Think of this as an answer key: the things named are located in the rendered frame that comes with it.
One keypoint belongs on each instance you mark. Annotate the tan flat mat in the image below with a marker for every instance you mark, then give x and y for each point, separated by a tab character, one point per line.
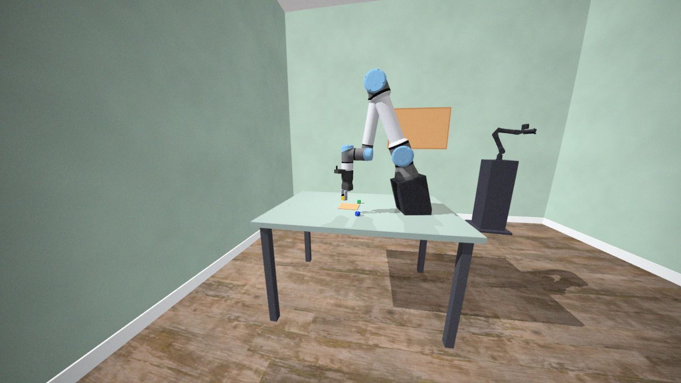
348	206

